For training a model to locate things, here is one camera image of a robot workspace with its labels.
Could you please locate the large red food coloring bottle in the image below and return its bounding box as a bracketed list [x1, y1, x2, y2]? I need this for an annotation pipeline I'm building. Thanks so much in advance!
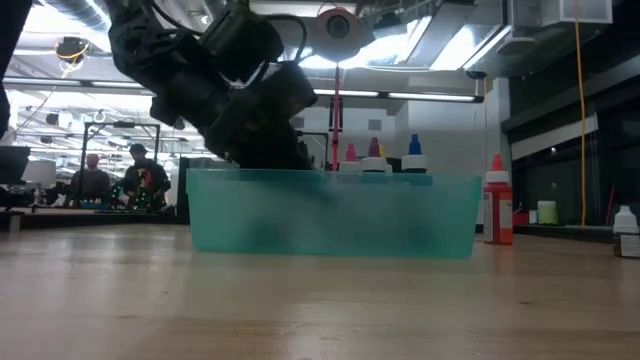
[482, 153, 515, 246]

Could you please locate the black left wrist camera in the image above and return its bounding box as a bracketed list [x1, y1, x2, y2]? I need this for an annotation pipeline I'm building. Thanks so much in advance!
[198, 3, 285, 90]

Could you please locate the large blue food coloring bottle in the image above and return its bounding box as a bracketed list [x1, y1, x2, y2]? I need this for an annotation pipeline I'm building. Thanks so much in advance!
[401, 133, 430, 187]

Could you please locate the pale green container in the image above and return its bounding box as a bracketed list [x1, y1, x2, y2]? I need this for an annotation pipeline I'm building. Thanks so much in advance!
[536, 199, 558, 226]

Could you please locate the small white-label bottle white cap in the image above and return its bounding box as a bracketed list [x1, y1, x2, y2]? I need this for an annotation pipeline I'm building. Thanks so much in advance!
[612, 205, 640, 259]

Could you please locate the dark-red-tipped bottle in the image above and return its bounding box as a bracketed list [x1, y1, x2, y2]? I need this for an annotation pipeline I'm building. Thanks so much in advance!
[360, 136, 389, 174]

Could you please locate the black ceiling device yellow cable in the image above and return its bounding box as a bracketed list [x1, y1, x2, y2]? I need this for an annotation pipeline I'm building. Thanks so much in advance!
[53, 35, 92, 65]

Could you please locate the black background frame rig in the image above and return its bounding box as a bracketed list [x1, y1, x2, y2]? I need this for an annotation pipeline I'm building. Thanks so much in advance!
[77, 121, 162, 211]
[297, 129, 332, 171]

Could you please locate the person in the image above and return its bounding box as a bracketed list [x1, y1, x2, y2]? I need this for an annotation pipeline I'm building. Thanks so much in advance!
[122, 143, 172, 211]
[69, 153, 112, 209]

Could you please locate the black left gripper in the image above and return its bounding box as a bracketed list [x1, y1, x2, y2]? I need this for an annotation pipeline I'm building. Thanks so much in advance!
[202, 62, 320, 172]

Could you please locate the white ceiling air unit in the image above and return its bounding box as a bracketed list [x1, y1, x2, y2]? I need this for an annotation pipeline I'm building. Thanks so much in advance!
[509, 0, 614, 27]

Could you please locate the long ceiling light bar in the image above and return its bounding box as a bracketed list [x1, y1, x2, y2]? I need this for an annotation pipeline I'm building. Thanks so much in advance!
[2, 69, 485, 105]

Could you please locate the translucent teal plastic bin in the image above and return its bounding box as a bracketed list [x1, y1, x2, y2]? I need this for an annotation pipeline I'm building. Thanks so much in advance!
[185, 167, 484, 260]

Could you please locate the large pink food coloring bottle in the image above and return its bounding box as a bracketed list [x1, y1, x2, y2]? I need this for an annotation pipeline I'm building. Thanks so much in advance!
[338, 143, 363, 174]

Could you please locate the thin red rod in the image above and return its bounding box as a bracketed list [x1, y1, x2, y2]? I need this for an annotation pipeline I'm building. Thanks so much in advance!
[606, 182, 617, 226]

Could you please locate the dark monitor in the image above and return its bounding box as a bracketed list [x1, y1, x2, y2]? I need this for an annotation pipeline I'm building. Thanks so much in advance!
[0, 145, 31, 186]

